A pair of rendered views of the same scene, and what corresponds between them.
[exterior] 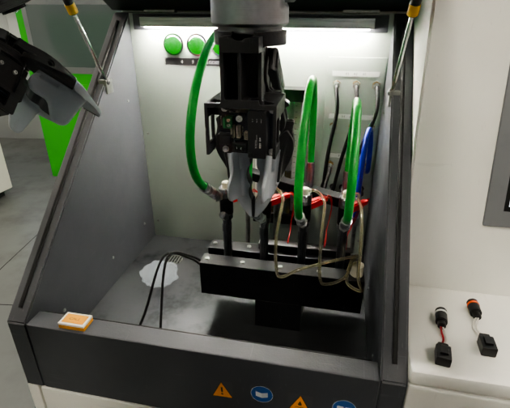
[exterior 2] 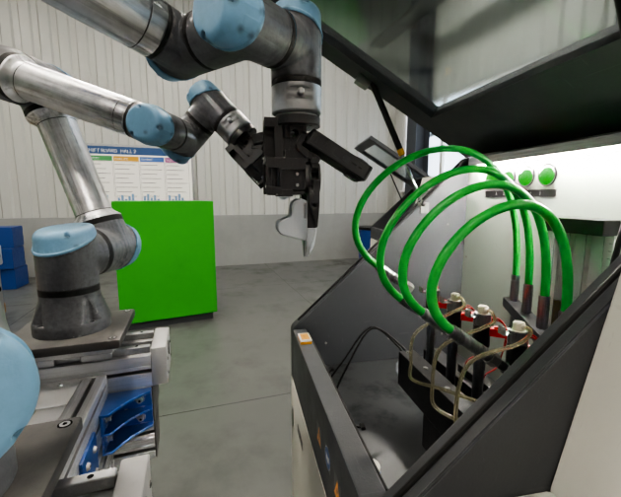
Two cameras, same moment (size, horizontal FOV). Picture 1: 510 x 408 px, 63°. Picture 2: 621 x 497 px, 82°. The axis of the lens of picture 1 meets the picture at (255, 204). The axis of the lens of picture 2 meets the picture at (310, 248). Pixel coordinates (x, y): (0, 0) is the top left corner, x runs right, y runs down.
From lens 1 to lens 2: 0.59 m
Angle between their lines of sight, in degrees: 66
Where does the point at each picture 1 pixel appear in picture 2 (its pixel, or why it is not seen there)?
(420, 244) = (596, 444)
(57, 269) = (329, 312)
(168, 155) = (476, 279)
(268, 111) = (275, 164)
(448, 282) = not seen: outside the picture
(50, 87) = not seen: hidden behind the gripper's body
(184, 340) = (321, 378)
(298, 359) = (348, 439)
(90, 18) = not seen: hidden behind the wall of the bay
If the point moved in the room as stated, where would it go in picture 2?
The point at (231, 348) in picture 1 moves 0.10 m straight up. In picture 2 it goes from (330, 399) to (331, 350)
